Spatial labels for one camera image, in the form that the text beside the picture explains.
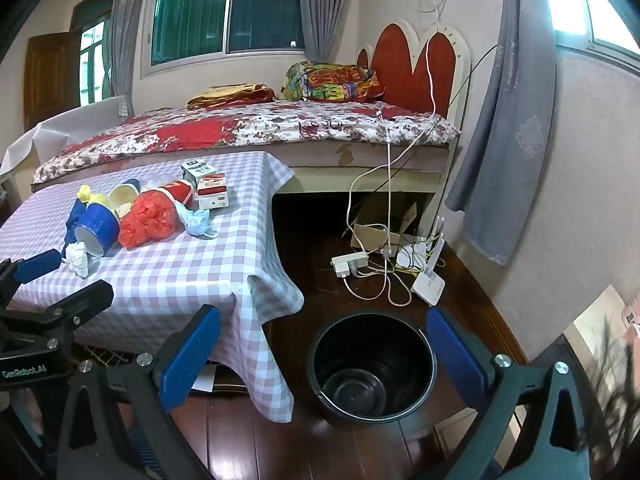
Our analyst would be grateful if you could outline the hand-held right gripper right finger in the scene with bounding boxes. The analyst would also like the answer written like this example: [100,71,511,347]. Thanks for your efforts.
[410,306,616,480]

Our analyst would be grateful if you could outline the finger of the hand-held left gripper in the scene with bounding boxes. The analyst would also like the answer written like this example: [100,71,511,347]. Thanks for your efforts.
[0,280,115,356]
[0,248,63,311]

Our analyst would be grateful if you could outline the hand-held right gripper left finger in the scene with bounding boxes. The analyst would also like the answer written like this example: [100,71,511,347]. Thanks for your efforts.
[55,304,222,480]

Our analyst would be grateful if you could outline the white tissue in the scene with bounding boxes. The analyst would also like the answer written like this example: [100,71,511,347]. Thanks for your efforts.
[62,241,90,277]

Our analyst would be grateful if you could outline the dark blue cloth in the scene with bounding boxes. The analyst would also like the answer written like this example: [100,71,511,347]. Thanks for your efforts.
[62,199,88,256]

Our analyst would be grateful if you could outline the blue cup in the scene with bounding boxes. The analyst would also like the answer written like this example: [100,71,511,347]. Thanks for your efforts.
[74,203,121,257]

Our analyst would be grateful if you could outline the yellow wrapper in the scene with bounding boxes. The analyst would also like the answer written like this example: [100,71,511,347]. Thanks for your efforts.
[77,185,108,207]

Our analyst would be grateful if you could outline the black plastic bucket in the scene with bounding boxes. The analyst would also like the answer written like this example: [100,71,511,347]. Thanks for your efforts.
[306,311,437,431]

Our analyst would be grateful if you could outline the cream paper cup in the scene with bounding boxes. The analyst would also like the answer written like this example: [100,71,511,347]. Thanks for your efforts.
[109,178,142,218]

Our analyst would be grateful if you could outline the red plastic bag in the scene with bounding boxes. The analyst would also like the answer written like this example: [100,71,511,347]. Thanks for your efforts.
[118,192,179,249]

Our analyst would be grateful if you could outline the blue face mask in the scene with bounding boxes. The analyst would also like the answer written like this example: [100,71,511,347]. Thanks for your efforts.
[175,202,219,238]

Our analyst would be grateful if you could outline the red paper cup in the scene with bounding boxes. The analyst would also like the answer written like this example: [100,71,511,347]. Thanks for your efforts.
[150,180,196,208]

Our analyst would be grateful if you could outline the red white box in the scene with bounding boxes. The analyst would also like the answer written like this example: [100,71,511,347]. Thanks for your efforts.
[196,172,229,210]

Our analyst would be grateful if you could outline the green white carton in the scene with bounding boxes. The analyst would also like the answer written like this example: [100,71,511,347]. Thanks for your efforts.
[181,161,218,192]

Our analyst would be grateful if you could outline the white paper sheet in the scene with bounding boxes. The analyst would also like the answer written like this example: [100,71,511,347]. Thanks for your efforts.
[192,365,216,393]

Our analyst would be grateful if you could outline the white router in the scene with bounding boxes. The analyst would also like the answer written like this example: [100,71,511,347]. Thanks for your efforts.
[412,215,446,306]
[395,232,431,268]

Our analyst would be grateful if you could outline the checked tablecloth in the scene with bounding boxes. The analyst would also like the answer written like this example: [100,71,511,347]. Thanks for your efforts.
[0,150,305,423]

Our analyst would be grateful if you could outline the white power strip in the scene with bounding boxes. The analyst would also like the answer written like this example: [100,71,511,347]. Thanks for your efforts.
[331,252,369,278]

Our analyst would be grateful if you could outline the white plastic sheet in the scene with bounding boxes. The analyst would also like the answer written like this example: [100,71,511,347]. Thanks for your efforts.
[0,95,131,176]

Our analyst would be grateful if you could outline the cardboard box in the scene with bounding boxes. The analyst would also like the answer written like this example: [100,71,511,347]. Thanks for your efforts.
[350,200,418,251]

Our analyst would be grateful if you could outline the brown wooden door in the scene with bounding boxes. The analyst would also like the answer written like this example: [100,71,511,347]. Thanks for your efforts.
[22,32,76,126]

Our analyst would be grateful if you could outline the narrow side window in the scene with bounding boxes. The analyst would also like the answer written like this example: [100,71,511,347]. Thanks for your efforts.
[72,0,117,108]

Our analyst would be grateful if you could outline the tied grey curtain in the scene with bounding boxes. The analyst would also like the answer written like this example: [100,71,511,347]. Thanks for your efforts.
[445,0,561,266]

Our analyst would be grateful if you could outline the bed with floral sheet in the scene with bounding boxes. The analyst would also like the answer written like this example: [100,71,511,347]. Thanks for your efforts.
[31,100,462,206]

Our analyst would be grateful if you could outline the folded yellow red blanket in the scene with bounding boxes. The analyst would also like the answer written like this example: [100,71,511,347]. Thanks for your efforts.
[187,83,277,110]

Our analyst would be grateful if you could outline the red heart headboard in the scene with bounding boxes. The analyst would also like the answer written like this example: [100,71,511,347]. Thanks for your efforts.
[356,17,472,126]

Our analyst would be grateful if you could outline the colourful patterned pillow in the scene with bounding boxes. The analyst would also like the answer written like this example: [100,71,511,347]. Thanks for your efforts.
[284,61,386,103]

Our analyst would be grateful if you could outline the large sliding window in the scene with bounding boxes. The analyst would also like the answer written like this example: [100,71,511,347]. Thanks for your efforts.
[140,0,307,78]

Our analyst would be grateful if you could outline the bright window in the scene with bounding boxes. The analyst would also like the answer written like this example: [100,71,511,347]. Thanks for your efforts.
[545,0,640,56]

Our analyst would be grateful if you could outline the long white cable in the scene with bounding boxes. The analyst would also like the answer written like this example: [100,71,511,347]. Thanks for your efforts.
[345,110,443,307]

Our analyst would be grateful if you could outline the thin grey cable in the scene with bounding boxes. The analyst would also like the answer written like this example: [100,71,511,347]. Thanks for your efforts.
[390,42,501,181]

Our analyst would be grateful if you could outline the white charging cable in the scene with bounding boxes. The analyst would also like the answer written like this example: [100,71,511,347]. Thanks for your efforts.
[410,0,448,116]

